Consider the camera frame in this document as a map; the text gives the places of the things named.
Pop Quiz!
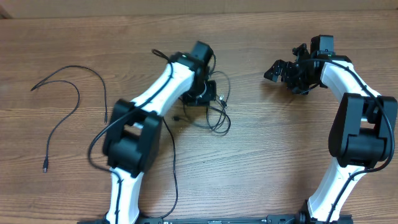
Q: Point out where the black USB cable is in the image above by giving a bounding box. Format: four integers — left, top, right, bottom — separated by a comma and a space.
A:
146, 54, 233, 220

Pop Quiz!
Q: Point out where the separated long black cable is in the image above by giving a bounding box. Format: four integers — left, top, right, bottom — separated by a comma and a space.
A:
30, 65, 109, 174

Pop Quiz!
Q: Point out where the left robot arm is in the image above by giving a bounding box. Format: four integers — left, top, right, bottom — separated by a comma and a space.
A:
103, 41, 216, 223

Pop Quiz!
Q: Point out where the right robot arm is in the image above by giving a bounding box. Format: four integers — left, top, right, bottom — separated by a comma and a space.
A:
264, 35, 397, 223

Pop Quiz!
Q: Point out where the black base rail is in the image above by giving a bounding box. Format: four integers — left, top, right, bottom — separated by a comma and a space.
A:
77, 213, 354, 224

